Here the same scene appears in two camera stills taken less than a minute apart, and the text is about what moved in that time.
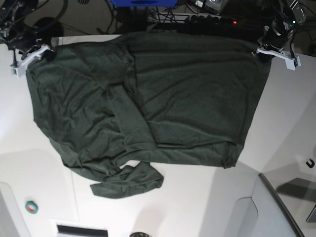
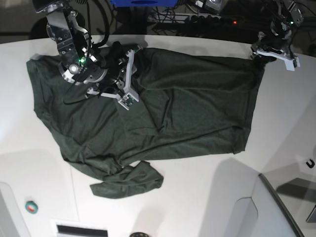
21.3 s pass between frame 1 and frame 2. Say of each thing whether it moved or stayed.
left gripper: moved
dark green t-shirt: moved
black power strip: stayed
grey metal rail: stayed
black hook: stayed
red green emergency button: stayed
